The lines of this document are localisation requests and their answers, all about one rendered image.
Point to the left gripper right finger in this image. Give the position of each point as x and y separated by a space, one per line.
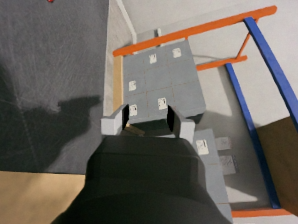
179 125

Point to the beige flat mat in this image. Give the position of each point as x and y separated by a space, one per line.
35 198

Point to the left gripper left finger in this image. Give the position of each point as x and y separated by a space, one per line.
116 122

